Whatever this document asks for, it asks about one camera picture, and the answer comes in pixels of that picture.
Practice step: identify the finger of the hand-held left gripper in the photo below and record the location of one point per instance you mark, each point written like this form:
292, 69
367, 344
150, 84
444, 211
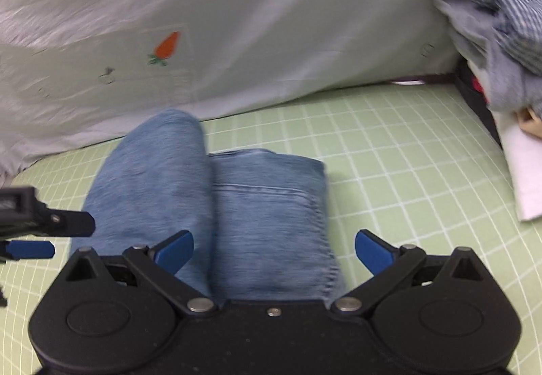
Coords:
29, 250
72, 224

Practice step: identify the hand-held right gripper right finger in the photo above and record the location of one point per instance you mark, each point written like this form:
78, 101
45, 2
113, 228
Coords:
373, 256

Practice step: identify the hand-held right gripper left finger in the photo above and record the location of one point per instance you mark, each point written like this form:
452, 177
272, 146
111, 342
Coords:
173, 255

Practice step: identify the blue denim jeans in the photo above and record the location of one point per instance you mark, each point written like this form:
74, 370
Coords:
262, 222

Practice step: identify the white garment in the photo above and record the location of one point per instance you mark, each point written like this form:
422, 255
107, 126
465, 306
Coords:
525, 171

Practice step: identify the black garment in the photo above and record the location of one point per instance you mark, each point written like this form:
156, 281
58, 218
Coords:
474, 103

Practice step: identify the red garment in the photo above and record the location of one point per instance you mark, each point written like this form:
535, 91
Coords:
478, 84

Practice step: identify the beige garment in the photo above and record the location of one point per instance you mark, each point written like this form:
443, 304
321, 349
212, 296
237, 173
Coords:
531, 123

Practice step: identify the grey garment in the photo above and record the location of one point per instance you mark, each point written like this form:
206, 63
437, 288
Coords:
504, 78

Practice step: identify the grey carrot print sheet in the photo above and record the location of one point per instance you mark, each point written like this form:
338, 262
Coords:
254, 19

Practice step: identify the blue striped shirt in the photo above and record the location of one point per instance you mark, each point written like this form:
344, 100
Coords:
521, 19

